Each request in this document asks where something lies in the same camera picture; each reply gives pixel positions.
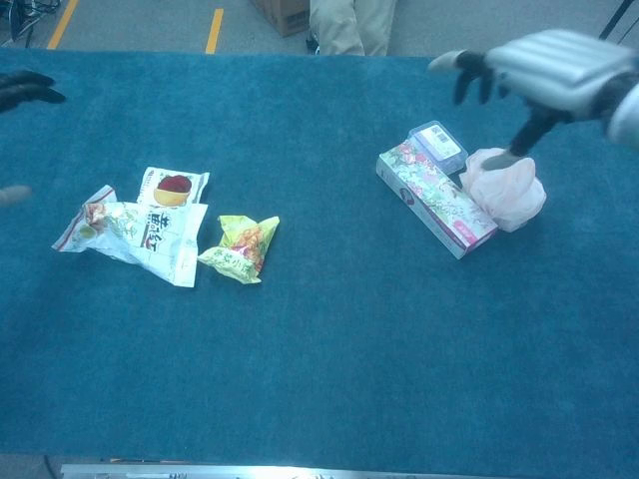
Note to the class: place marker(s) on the large white snack bag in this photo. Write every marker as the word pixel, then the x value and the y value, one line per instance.
pixel 160 239

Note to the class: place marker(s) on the floral cardboard box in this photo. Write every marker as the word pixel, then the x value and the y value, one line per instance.
pixel 439 199

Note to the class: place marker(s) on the brown cardboard box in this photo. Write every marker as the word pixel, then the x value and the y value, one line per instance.
pixel 287 17

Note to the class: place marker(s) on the clear plastic box purple contents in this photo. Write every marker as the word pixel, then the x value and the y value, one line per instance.
pixel 439 142

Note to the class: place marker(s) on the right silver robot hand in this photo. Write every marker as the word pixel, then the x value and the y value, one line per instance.
pixel 559 65

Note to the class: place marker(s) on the black tripod stand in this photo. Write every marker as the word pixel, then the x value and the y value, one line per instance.
pixel 616 17

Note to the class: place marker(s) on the person in beige trousers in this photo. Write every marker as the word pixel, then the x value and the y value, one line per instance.
pixel 344 25

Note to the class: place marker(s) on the yellow-green snack packet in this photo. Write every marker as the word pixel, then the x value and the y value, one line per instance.
pixel 239 249

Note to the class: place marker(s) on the pink mesh bath sponge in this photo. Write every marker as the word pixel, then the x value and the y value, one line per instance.
pixel 509 199

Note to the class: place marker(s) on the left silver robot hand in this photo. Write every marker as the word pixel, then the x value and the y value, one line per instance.
pixel 25 90

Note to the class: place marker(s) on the small white snack packet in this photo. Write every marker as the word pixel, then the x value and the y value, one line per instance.
pixel 172 189

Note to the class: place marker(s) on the teal table cloth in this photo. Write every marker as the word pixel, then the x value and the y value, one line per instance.
pixel 299 374

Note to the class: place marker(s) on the aluminium frame rail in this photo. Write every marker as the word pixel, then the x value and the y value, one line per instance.
pixel 249 471

